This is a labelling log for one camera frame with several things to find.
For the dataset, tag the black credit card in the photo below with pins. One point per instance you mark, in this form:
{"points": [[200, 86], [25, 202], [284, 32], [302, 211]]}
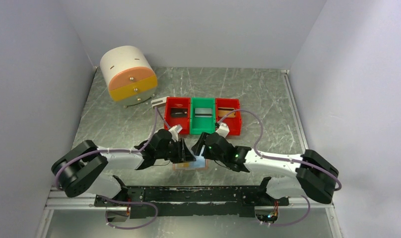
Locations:
{"points": [[178, 113]]}

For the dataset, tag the green plastic bin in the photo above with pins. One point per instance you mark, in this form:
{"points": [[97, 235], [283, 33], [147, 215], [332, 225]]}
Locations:
{"points": [[199, 125]]}

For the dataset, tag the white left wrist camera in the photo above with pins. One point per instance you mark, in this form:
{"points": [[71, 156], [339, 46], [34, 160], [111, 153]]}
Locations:
{"points": [[176, 129]]}

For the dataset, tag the red bin with black card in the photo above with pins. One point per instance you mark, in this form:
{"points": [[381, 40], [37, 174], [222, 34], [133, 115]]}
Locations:
{"points": [[178, 102]]}

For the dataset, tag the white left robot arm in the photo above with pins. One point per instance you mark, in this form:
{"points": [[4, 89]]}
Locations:
{"points": [[83, 169]]}

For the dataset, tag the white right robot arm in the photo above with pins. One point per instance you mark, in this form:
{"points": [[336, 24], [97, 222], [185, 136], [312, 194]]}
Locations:
{"points": [[306, 174]]}

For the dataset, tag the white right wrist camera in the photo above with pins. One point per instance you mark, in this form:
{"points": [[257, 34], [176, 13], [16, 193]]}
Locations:
{"points": [[222, 129]]}

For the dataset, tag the silver credit card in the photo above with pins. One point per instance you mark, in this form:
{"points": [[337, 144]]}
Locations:
{"points": [[203, 112]]}

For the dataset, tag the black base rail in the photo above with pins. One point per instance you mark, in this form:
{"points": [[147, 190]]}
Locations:
{"points": [[194, 200]]}

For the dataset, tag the small white grey block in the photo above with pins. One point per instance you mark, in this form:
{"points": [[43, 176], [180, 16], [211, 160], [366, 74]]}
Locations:
{"points": [[159, 102]]}

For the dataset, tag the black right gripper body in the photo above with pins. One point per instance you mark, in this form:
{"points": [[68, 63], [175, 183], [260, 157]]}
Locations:
{"points": [[209, 154]]}

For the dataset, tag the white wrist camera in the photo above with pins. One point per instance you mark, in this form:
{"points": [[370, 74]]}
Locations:
{"points": [[176, 129], [222, 129]]}

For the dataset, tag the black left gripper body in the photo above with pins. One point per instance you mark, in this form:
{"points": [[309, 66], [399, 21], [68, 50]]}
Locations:
{"points": [[173, 151]]}

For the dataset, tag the round white drawer cabinet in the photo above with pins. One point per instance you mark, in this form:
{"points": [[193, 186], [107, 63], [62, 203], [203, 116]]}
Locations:
{"points": [[129, 78]]}

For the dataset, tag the tan leather card holder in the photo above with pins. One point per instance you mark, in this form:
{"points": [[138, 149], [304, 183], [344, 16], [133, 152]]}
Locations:
{"points": [[198, 164]]}

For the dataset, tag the red bin with gold card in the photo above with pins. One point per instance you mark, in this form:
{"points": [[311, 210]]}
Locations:
{"points": [[234, 124]]}

